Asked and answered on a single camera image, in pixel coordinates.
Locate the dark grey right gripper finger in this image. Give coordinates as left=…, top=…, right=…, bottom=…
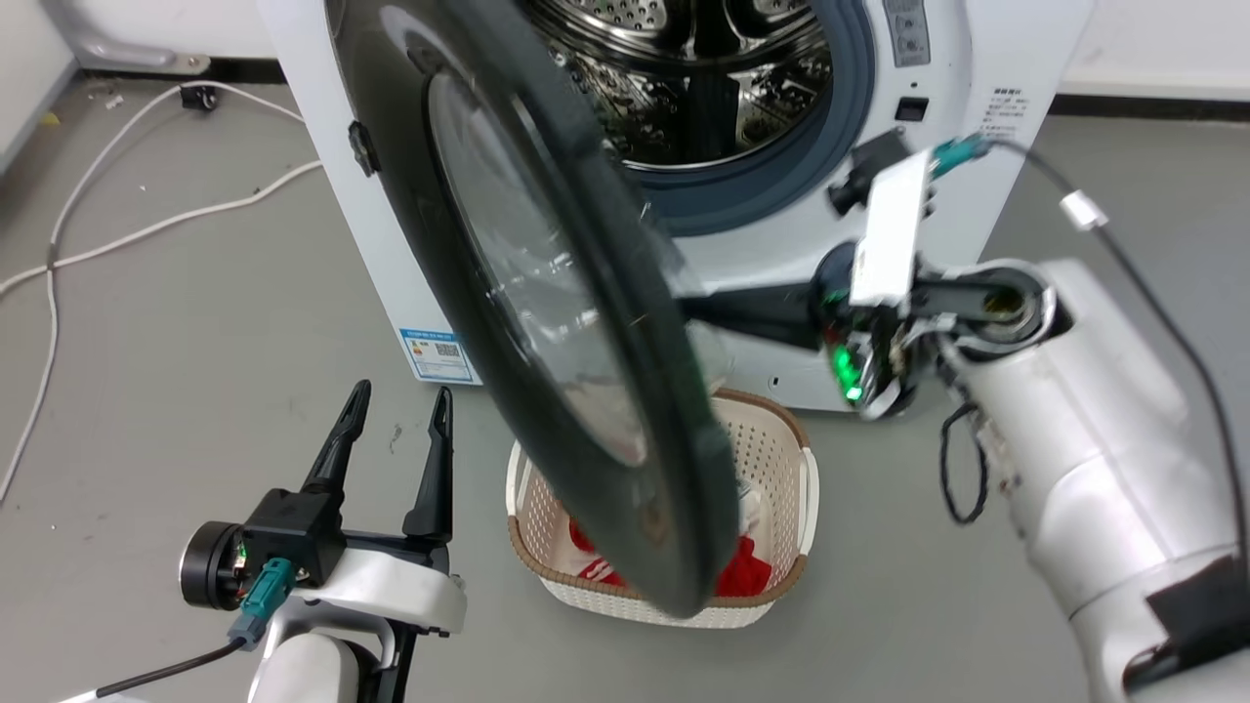
left=680, top=282, right=825, bottom=352

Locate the grey washer control panel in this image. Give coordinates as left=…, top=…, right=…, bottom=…
left=882, top=0, right=932, bottom=68

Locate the cream plastic laundry basket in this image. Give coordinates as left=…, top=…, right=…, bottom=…
left=505, top=388, right=819, bottom=629

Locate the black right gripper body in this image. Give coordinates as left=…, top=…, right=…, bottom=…
left=815, top=242, right=943, bottom=421

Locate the stainless steel washer drum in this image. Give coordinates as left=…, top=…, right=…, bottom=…
left=527, top=0, right=836, bottom=169

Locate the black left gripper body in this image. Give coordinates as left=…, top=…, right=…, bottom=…
left=180, top=490, right=452, bottom=611

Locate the blue energy label sticker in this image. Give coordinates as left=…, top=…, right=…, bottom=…
left=398, top=327, right=481, bottom=385

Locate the white garment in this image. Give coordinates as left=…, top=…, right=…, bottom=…
left=734, top=478, right=774, bottom=540

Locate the red garment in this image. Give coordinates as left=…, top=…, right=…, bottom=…
left=569, top=517, right=773, bottom=599

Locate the grey wall hose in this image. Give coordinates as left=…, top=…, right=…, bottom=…
left=39, top=0, right=212, bottom=75

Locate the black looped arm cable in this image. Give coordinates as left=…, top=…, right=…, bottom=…
left=938, top=400, right=991, bottom=525

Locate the left arm cable teal connector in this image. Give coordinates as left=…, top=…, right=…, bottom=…
left=95, top=558, right=298, bottom=700

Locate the blue-grey rubber door gasket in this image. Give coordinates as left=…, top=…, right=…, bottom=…
left=625, top=0, right=877, bottom=238

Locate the dark round washing machine door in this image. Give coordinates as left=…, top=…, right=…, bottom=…
left=325, top=0, right=740, bottom=618

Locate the thin white power cable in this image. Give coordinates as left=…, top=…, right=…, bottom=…
left=0, top=80, right=306, bottom=504

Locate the white front-load washing machine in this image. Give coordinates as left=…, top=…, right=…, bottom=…
left=256, top=0, right=1095, bottom=413

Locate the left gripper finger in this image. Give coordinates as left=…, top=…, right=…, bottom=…
left=402, top=387, right=455, bottom=545
left=301, top=380, right=373, bottom=495

